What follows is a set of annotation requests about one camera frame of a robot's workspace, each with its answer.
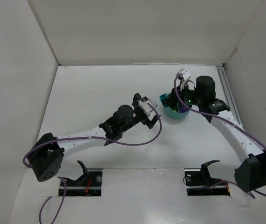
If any teal lego block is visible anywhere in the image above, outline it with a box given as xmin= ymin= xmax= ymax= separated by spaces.
xmin=159 ymin=93 xmax=171 ymax=108

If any purple lego figure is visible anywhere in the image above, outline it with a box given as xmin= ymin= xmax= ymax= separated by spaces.
xmin=178 ymin=107 xmax=189 ymax=113

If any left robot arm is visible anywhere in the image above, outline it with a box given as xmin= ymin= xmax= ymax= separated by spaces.
xmin=22 ymin=93 xmax=161 ymax=182

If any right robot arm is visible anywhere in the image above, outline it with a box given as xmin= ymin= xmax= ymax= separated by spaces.
xmin=161 ymin=71 xmax=266 ymax=193

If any teal round divided container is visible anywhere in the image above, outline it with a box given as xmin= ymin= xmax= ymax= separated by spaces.
xmin=163 ymin=107 xmax=189 ymax=120

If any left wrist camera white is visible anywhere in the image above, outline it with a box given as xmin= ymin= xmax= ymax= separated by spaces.
xmin=137 ymin=98 xmax=158 ymax=117

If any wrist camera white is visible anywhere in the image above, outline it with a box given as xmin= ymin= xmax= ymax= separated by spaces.
xmin=176 ymin=69 xmax=191 ymax=90
xmin=137 ymin=98 xmax=158 ymax=117

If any aluminium rail right edge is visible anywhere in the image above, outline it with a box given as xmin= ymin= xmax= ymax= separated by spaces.
xmin=216 ymin=66 xmax=242 ymax=126

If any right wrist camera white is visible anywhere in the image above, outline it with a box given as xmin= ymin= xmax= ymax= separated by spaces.
xmin=176 ymin=69 xmax=191 ymax=90

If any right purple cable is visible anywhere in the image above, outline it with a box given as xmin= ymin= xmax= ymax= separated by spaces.
xmin=173 ymin=76 xmax=266 ymax=199

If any purple cable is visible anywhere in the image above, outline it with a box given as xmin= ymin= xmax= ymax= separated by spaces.
xmin=173 ymin=76 xmax=266 ymax=199
xmin=22 ymin=102 xmax=163 ymax=224

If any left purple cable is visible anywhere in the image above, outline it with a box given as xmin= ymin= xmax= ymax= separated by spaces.
xmin=22 ymin=102 xmax=163 ymax=224

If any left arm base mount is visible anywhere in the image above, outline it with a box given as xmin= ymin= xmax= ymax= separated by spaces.
xmin=57 ymin=160 xmax=103 ymax=197

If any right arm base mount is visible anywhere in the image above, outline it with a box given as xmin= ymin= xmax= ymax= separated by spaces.
xmin=183 ymin=160 xmax=230 ymax=196

